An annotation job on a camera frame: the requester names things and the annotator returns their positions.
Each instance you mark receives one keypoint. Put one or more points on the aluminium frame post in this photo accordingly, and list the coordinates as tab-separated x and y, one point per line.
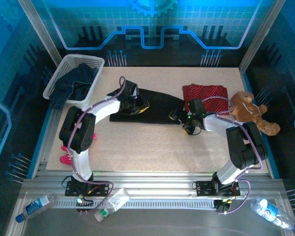
39	30
260	34

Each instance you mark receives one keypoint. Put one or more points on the black controller board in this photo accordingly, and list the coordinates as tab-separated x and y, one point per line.
220	206

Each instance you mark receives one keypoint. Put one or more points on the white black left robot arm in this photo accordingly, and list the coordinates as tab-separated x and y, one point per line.
78	127

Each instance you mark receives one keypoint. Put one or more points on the aluminium frame rail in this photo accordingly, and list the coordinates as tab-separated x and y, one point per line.
150	179

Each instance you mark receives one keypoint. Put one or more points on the clear bottle green cap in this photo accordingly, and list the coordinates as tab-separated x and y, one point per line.
118	196

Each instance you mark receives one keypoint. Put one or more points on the red polka dot skirt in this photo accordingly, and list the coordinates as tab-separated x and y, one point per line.
206	91

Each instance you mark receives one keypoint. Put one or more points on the black skirt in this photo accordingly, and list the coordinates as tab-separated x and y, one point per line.
159	108

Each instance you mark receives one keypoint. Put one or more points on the blue label water bottle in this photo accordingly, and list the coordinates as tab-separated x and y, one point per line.
35	205
268	210

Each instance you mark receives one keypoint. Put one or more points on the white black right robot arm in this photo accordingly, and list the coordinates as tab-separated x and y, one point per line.
241	147

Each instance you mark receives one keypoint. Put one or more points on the white plastic mesh basket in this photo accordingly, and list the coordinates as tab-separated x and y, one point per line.
88	60

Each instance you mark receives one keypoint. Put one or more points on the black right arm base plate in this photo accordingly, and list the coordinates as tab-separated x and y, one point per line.
204	188

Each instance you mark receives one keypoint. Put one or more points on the white pink plush doll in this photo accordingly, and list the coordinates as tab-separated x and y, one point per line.
66	159

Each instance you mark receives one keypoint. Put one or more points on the brown teddy bear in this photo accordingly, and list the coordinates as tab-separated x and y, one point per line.
245	100

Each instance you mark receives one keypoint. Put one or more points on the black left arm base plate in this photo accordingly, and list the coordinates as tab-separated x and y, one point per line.
100	185

